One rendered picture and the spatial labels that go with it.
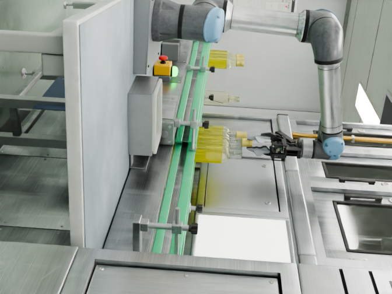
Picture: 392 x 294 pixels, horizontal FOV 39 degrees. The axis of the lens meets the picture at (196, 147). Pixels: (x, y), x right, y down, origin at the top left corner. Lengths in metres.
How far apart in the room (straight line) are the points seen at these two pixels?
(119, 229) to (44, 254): 0.38
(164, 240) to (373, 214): 0.94
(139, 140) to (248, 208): 0.50
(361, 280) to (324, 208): 0.96
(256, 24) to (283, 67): 6.28
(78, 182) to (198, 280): 0.35
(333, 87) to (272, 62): 6.29
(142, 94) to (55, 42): 0.60
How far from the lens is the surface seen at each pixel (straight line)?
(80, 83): 1.21
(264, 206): 2.08
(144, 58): 1.86
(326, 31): 1.94
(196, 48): 2.91
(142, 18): 1.84
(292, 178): 2.29
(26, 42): 1.26
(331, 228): 2.10
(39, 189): 2.23
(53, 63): 1.26
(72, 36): 1.19
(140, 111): 1.81
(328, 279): 1.25
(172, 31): 1.89
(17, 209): 2.13
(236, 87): 8.37
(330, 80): 1.97
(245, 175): 2.27
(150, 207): 1.71
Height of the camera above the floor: 1.05
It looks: 2 degrees down
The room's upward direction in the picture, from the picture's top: 94 degrees clockwise
